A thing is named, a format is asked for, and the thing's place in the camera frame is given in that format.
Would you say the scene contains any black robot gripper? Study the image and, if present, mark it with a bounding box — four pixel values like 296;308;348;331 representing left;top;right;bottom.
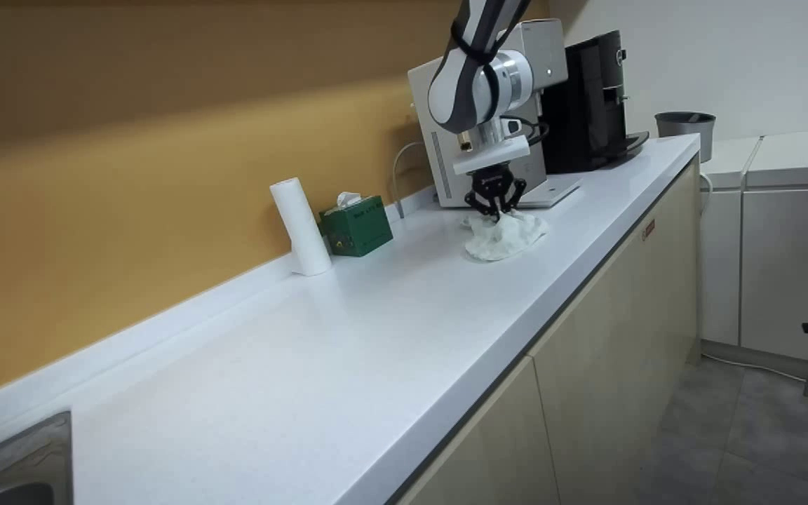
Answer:
463;160;530;226

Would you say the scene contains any white towel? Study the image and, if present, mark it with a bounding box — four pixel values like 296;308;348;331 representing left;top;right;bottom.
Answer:
459;207;551;268

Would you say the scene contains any black coffee machine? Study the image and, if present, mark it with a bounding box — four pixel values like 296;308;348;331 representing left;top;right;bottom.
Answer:
534;29;654;178

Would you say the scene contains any green tissue box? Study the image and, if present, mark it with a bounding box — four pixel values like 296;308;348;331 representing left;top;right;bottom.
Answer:
316;188;396;258

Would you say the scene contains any beige base cabinet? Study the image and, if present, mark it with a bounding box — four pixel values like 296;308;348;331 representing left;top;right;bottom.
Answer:
387;156;707;505

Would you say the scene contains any white paper roll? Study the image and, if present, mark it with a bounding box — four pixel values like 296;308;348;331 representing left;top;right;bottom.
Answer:
265;174;337;280

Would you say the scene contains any grey trash bin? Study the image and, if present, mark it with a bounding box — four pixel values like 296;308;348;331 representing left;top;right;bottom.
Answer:
651;109;717;168

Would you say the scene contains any white low cabinet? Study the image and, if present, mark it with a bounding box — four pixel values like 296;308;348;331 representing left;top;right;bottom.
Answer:
696;123;808;372

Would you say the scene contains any stainless steel sink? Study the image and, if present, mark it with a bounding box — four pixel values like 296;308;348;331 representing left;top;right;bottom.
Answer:
0;411;74;505

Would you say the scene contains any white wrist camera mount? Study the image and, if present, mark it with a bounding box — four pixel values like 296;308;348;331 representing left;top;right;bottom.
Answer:
450;139;533;179

